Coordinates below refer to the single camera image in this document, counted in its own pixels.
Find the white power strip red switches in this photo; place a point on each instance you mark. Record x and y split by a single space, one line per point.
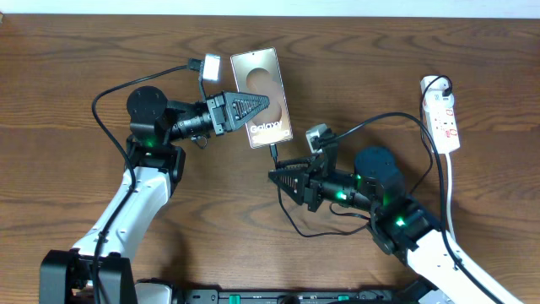
439 113

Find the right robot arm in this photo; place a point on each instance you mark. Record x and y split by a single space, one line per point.
399 224

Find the black USB plug adapter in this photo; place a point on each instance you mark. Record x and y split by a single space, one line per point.
447 91

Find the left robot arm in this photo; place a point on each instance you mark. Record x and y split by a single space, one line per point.
97 269

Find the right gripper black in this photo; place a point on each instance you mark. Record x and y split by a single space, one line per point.
311 193

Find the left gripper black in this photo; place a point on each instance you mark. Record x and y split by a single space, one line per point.
225 105

